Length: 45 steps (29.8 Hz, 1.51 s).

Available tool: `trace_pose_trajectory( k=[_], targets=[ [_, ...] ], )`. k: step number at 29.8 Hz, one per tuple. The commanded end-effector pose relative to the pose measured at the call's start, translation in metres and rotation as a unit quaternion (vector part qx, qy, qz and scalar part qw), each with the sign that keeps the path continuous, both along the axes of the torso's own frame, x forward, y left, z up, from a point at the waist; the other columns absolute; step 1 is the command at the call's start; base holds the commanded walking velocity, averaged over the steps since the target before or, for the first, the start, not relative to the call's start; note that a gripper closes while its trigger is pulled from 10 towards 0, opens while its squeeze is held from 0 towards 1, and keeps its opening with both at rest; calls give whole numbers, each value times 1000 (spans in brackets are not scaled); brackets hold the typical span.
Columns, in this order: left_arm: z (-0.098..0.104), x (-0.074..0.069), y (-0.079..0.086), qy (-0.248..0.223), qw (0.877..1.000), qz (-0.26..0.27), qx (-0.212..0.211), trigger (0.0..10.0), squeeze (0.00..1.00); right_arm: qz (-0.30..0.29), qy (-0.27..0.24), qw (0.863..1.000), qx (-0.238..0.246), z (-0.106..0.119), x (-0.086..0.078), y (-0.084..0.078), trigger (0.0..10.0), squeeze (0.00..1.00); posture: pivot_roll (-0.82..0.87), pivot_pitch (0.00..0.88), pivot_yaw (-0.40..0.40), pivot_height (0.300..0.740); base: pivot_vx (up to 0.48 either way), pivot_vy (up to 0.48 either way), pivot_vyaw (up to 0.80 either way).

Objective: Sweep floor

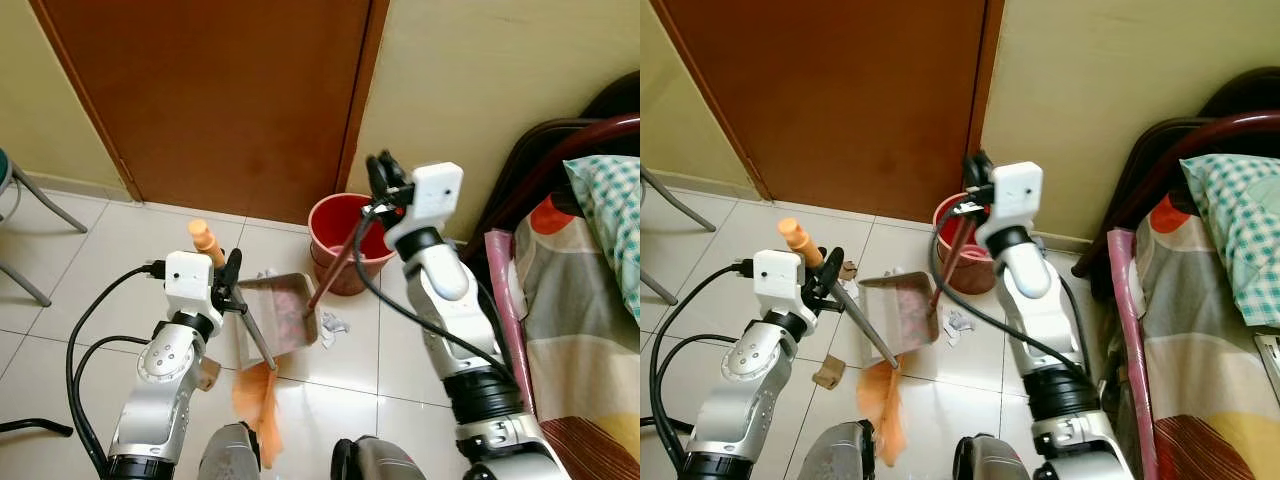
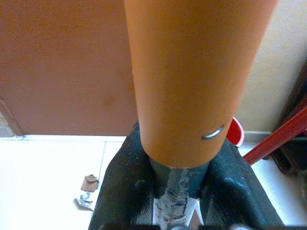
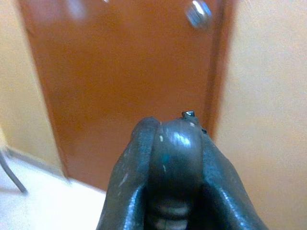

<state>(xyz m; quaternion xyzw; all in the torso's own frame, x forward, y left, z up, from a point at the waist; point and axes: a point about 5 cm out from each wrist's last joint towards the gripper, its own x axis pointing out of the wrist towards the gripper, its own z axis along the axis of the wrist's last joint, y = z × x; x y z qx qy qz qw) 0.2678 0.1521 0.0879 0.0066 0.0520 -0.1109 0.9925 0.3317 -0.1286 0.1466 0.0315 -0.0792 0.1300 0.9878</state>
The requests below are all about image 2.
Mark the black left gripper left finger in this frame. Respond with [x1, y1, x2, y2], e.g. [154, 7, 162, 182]
[88, 121, 157, 230]

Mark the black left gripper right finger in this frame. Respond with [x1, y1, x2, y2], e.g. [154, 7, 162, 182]
[198, 138, 285, 228]

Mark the orange broom handle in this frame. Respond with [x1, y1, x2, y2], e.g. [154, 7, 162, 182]
[123, 0, 280, 201]

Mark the brown cardboard scrap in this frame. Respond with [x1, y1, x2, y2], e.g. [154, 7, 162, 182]
[80, 174, 100, 193]

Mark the crumpled printed paper scrap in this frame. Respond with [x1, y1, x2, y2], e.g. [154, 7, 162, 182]
[153, 193, 201, 229]
[73, 192, 94, 212]

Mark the red plastic bucket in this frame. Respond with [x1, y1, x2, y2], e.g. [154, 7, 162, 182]
[226, 116, 244, 148]

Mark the dark brown dustpan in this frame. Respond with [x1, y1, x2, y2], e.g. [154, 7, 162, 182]
[273, 69, 307, 177]

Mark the brown door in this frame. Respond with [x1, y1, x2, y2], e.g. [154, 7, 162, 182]
[0, 0, 140, 138]

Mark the red stick handle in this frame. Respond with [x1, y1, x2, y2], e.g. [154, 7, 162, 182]
[243, 111, 307, 166]

